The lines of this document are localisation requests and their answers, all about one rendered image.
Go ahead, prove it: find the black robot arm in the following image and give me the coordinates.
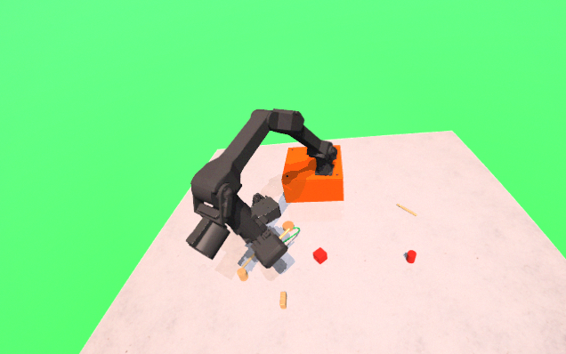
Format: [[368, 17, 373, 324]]
[[186, 109, 338, 260]]

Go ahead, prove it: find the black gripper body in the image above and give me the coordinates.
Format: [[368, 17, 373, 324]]
[[230, 203, 288, 269]]

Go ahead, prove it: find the orange round disc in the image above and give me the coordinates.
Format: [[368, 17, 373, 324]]
[[282, 221, 295, 232]]

